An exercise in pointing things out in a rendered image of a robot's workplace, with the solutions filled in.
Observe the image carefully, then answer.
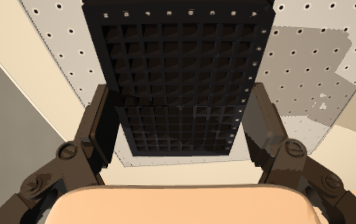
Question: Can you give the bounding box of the white perforated base plate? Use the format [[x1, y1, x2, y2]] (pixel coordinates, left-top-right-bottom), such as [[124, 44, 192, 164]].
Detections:
[[17, 0, 356, 167]]

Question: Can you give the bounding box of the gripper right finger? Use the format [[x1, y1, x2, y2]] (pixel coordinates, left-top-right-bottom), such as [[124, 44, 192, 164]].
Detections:
[[241, 82, 356, 224]]

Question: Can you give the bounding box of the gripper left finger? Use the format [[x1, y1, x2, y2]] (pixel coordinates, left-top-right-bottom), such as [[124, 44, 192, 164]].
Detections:
[[0, 84, 120, 224]]

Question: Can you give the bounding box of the black well plate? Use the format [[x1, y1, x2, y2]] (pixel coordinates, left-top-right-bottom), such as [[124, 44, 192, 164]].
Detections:
[[81, 0, 276, 157]]

